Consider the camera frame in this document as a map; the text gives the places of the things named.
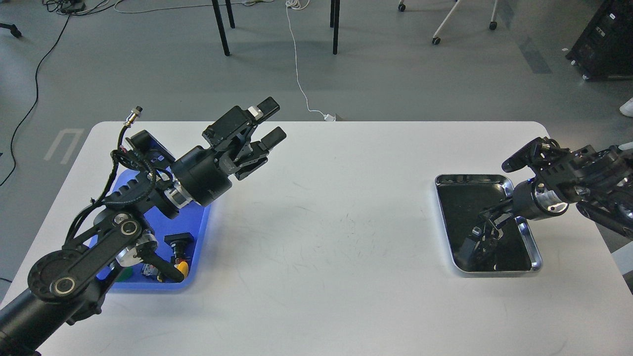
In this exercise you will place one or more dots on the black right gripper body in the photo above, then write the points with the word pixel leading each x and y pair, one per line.
pixel 530 200

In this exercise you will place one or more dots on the blue plastic tray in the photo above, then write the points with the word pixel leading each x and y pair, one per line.
pixel 191 221

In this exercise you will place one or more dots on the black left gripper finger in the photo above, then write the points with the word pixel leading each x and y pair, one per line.
pixel 254 154
pixel 234 128

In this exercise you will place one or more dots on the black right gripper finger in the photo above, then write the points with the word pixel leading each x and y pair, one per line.
pixel 479 248
pixel 491 220

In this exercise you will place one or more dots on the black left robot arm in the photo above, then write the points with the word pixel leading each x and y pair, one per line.
pixel 111 233

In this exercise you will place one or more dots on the black industrial part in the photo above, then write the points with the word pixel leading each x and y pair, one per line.
pixel 178 243

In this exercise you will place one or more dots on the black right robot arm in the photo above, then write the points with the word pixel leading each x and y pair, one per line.
pixel 599 183

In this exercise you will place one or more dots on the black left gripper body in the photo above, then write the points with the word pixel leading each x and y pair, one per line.
pixel 200 176

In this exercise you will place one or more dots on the black equipment case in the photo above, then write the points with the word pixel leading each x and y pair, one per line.
pixel 604 51

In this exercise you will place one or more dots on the yellow push button switch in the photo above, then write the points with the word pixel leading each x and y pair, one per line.
pixel 181 264

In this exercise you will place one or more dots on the silver metal tray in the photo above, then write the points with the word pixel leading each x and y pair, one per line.
pixel 461 198

